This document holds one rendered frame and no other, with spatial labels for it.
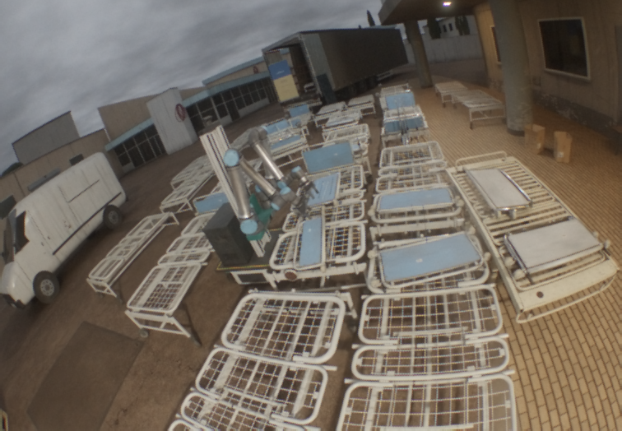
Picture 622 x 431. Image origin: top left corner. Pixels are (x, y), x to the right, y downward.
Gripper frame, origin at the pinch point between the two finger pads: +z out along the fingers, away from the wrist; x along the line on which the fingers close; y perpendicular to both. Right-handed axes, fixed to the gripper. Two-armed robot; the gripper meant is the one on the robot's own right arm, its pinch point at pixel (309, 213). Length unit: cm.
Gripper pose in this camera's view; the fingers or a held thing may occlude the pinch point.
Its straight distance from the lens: 235.7
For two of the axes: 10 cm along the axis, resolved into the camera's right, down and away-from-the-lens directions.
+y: -7.5, 5.6, 3.4
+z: 6.6, 6.1, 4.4
